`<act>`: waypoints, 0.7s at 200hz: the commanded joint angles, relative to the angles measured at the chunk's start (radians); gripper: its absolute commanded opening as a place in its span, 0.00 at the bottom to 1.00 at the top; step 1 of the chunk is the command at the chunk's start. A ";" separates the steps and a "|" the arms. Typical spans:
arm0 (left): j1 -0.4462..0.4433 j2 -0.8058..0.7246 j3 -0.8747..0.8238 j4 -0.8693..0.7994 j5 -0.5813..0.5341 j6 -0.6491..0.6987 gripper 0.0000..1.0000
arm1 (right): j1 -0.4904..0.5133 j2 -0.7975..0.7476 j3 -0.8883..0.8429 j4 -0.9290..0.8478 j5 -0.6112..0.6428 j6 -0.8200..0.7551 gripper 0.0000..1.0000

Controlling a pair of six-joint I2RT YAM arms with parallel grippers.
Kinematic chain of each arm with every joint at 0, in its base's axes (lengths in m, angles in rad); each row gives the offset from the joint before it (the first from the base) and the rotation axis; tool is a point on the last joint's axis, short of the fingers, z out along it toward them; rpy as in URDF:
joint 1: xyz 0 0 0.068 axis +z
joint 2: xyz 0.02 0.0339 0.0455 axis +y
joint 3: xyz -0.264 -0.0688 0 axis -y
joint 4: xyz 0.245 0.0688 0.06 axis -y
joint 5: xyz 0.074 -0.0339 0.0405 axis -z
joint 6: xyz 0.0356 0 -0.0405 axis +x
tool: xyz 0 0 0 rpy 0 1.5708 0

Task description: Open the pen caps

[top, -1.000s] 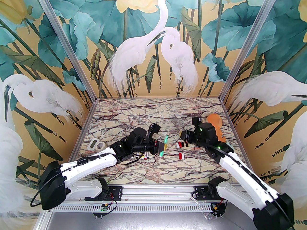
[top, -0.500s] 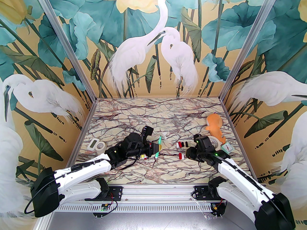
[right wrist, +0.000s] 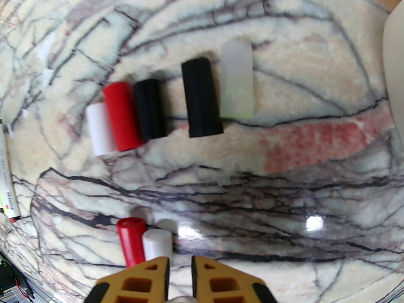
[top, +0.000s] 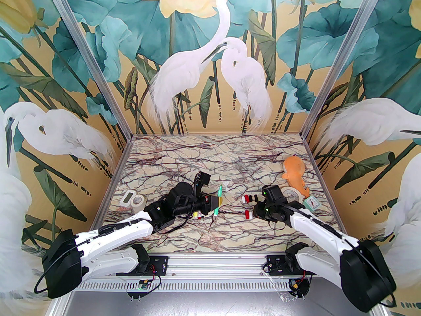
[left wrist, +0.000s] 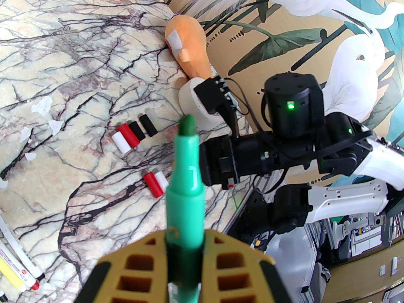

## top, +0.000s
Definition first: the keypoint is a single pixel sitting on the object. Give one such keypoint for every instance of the yellow marker pen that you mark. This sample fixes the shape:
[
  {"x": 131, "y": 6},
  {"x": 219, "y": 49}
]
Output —
[{"x": 196, "y": 213}]

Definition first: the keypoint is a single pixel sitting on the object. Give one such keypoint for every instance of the green pen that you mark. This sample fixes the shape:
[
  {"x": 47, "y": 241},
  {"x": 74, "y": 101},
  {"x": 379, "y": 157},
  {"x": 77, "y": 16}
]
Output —
[{"x": 219, "y": 190}]

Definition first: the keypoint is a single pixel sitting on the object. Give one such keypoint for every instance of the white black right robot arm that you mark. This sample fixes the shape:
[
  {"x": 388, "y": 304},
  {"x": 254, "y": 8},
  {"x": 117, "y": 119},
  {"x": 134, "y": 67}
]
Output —
[{"x": 319, "y": 224}]

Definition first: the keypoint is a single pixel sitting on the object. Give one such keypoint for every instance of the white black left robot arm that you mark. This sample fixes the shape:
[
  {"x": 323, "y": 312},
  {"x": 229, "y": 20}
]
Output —
[{"x": 115, "y": 230}]

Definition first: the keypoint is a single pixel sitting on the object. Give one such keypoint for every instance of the white tape roll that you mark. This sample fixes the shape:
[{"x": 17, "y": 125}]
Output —
[
  {"x": 138, "y": 206},
  {"x": 297, "y": 194}
]

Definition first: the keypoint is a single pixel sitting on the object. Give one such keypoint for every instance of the small green white card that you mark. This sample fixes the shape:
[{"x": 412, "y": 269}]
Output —
[{"x": 310, "y": 203}]

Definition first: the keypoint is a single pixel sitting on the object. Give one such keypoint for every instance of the orange plush toy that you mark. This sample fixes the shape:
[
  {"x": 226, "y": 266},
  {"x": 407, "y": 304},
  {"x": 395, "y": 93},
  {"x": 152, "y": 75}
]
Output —
[{"x": 292, "y": 171}]

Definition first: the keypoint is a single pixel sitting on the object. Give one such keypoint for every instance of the white digital timer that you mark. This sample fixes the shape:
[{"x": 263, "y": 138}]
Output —
[{"x": 128, "y": 198}]

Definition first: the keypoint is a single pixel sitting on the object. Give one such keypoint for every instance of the circuit board yellow connector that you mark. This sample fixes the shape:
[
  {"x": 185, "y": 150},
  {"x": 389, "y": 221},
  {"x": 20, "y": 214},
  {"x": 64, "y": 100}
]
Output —
[{"x": 295, "y": 285}]

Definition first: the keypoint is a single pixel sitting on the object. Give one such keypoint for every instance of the perforated metal strip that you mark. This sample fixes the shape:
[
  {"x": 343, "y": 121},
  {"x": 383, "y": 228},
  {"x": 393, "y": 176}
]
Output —
[{"x": 213, "y": 285}]

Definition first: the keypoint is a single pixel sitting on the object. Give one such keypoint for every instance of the green circuit board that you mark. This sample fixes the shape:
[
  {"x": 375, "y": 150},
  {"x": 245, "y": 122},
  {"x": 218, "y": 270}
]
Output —
[{"x": 143, "y": 285}]

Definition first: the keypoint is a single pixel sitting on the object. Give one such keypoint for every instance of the grey metal base sheet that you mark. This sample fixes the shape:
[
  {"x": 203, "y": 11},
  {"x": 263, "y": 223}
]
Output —
[{"x": 213, "y": 304}]

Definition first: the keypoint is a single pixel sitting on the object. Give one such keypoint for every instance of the aluminium table side rail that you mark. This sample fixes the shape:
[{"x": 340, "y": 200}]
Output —
[
  {"x": 119, "y": 165},
  {"x": 315, "y": 165}
]

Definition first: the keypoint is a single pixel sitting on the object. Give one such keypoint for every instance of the aluminium table edge rail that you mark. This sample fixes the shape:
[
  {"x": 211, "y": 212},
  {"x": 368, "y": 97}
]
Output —
[{"x": 213, "y": 265}]

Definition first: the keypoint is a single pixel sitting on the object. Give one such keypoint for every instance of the aluminium frame post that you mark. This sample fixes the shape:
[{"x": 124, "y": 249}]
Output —
[
  {"x": 342, "y": 56},
  {"x": 88, "y": 55}
]

